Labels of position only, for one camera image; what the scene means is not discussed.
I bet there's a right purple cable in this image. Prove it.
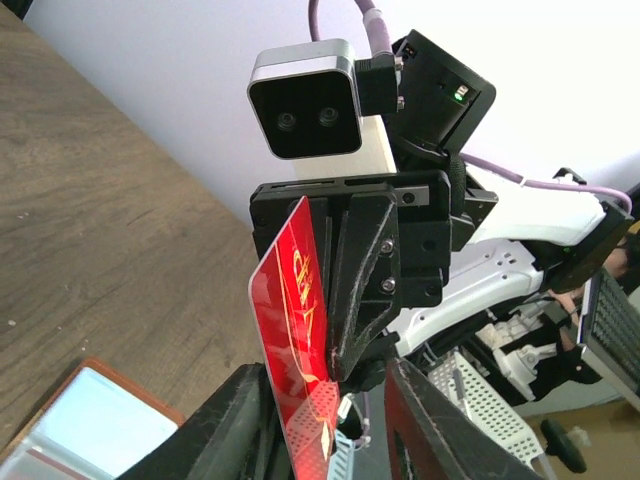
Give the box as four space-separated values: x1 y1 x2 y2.
308 0 634 211

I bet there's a white perforated metal bracket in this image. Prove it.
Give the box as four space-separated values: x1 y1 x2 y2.
428 352 544 468

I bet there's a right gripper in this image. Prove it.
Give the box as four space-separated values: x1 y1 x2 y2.
249 170 498 382

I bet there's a brown leather card holder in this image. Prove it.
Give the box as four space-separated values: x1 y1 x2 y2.
1 357 186 479

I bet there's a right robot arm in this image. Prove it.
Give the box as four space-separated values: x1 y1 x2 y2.
247 31 632 396

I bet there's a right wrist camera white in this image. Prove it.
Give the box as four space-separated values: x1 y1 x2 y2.
247 39 362 160

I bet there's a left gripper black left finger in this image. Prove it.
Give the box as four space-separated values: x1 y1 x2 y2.
119 363 285 480

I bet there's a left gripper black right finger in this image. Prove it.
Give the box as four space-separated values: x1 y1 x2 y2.
384 359 539 480

